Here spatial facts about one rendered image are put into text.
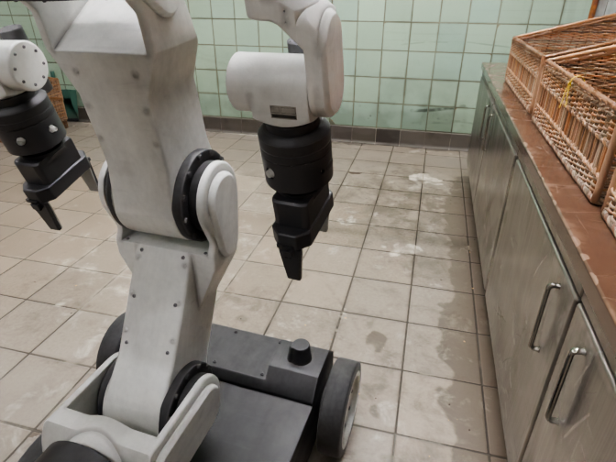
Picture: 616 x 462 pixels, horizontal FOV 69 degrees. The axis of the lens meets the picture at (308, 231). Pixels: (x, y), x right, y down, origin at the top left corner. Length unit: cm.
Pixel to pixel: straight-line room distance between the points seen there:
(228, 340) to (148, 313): 33
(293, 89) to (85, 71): 27
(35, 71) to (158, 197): 24
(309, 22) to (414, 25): 242
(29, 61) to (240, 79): 33
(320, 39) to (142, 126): 27
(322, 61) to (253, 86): 9
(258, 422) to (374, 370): 43
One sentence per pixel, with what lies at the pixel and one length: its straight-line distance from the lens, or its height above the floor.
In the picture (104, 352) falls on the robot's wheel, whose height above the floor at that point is 16.
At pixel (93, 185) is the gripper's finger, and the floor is 57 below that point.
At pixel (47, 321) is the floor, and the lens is 160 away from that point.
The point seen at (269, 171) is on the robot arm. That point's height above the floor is 69.
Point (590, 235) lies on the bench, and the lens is 76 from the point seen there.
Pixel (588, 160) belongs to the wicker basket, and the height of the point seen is 63.
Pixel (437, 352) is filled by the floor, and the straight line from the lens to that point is 134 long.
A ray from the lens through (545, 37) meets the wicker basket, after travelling 195.
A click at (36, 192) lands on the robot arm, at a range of 82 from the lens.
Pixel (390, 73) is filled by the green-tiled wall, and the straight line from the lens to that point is 291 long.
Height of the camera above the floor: 89
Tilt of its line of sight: 28 degrees down
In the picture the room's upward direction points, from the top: straight up
